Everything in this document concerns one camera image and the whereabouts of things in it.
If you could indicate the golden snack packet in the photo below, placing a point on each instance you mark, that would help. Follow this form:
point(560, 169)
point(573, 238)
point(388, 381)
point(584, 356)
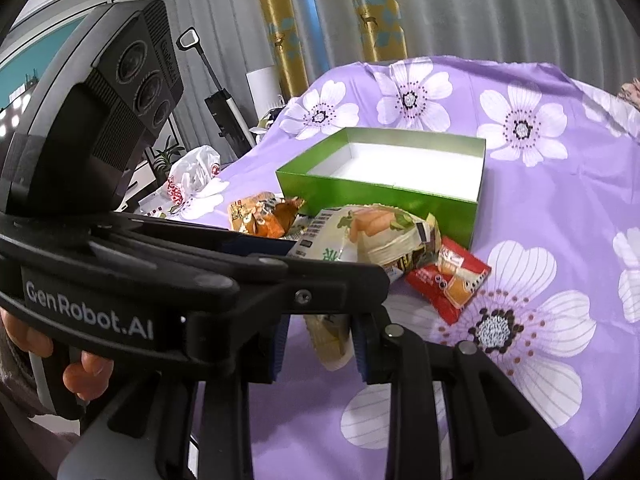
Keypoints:
point(287, 215)

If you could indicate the black and white object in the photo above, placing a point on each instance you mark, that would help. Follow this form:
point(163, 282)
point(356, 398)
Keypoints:
point(265, 122)

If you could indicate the white red plastic bag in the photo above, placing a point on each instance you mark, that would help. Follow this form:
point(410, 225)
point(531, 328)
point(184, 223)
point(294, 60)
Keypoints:
point(192, 175)

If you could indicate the purple floral blanket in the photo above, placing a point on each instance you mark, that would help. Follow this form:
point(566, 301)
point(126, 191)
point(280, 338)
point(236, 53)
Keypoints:
point(550, 200)

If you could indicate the white appliance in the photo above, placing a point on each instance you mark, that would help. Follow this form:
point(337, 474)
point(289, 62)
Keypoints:
point(262, 90)

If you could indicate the pile of folded clothes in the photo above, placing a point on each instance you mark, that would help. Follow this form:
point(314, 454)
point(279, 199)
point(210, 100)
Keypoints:
point(631, 92)

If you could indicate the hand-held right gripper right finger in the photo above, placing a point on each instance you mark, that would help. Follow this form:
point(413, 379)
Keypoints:
point(359, 350)

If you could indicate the orange snack packet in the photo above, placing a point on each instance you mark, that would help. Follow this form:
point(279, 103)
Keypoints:
point(250, 215)

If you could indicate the black upright vacuum cleaner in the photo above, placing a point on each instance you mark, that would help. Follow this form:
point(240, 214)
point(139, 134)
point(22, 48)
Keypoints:
point(227, 120)

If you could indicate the red snack packet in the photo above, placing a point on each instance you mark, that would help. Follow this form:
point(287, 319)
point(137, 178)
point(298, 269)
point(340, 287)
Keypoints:
point(450, 285)

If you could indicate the large cream green snack packet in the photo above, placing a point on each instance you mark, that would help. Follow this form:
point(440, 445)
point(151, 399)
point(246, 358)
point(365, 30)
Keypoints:
point(380, 240)

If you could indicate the white cabinet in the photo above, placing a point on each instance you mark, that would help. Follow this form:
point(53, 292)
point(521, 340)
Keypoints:
point(145, 175)

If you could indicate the teal framed wall panel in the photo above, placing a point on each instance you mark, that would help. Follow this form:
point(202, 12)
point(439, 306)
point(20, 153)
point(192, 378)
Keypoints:
point(30, 70)

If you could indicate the pale cream snack bar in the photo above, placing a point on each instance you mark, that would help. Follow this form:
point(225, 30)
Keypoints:
point(330, 345)

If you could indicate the gold patterned curtain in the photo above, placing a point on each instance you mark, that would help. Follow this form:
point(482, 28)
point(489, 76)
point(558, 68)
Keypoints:
point(280, 20)
point(372, 10)

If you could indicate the grey curtain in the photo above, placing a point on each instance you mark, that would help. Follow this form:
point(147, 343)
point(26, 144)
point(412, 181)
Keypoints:
point(500, 10)

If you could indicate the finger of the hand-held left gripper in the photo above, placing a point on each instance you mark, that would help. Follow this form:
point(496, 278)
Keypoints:
point(325, 287)
point(250, 246)

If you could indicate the green cardboard box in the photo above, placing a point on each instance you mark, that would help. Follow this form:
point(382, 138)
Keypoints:
point(375, 195)

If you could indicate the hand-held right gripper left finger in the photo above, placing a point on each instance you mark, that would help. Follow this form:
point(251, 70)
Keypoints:
point(278, 350)

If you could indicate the green potted plant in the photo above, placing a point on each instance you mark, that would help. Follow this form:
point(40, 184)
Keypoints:
point(167, 157)

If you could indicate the person's left hand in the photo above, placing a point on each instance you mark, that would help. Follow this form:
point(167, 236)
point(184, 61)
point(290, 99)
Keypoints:
point(87, 367)

